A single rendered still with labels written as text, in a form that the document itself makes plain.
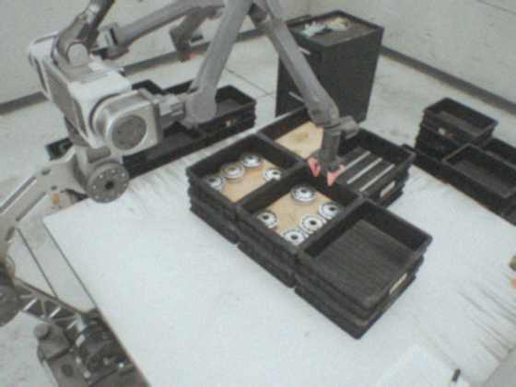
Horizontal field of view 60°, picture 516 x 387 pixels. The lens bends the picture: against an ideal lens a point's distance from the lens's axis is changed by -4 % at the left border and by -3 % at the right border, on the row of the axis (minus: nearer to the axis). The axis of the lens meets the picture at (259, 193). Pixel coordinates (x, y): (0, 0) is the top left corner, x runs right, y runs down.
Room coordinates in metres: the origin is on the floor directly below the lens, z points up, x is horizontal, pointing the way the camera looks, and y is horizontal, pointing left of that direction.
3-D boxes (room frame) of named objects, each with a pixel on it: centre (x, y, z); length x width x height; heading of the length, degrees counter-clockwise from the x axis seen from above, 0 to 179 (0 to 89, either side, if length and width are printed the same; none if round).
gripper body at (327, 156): (1.24, -0.22, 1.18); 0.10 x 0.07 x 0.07; 47
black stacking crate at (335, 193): (1.27, -0.15, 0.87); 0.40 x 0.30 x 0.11; 137
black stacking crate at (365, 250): (1.07, -0.37, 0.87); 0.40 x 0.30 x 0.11; 137
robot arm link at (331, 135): (1.24, -0.23, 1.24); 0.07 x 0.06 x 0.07; 130
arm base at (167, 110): (1.00, 0.26, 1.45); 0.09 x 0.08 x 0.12; 41
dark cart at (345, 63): (3.17, -0.46, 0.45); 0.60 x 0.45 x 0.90; 131
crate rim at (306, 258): (1.07, -0.37, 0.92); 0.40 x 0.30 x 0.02; 137
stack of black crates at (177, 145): (2.31, 0.59, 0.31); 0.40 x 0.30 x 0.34; 131
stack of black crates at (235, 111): (2.58, 0.28, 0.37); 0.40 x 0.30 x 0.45; 131
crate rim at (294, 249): (1.27, -0.15, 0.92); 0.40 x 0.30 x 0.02; 137
